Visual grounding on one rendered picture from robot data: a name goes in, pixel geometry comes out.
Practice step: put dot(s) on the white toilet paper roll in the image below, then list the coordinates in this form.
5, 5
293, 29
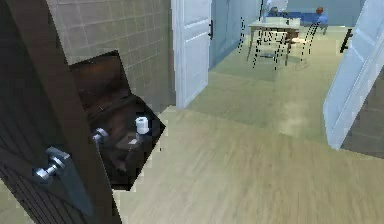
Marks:
142, 124

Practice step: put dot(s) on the white panelled room door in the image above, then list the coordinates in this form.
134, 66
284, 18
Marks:
193, 50
356, 80

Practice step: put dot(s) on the silver round door knob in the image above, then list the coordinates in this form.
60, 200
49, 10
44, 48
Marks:
50, 166
100, 134

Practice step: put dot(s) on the pale wooden dining table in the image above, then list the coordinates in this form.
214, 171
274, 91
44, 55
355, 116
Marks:
275, 26

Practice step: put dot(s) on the blue sofa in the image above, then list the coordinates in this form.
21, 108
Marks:
300, 16

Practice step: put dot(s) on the dark brown room door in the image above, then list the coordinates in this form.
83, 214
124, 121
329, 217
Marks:
40, 100

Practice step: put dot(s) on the orange ball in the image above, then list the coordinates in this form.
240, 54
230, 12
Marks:
320, 10

